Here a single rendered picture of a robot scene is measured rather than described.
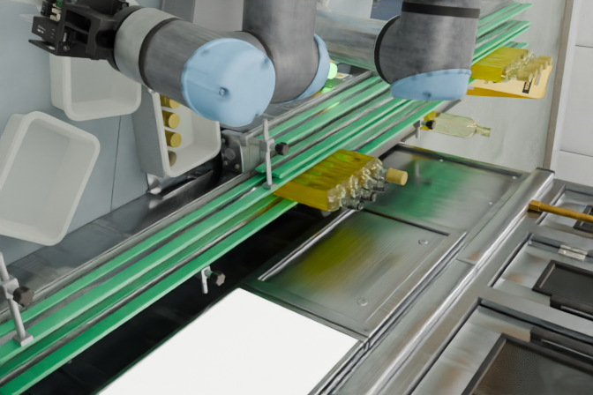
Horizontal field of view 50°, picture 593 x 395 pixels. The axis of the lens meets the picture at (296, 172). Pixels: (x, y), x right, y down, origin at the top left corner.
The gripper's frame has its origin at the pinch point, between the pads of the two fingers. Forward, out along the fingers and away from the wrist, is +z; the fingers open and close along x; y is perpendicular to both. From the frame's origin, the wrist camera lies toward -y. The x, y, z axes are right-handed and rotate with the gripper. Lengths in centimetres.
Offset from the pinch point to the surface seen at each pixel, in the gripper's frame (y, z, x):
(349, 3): -125, 39, -7
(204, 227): -50, 9, 43
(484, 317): -85, -42, 46
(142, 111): -44, 29, 25
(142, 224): -41, 19, 46
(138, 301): -34, 8, 56
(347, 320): -62, -23, 51
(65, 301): -20, 11, 54
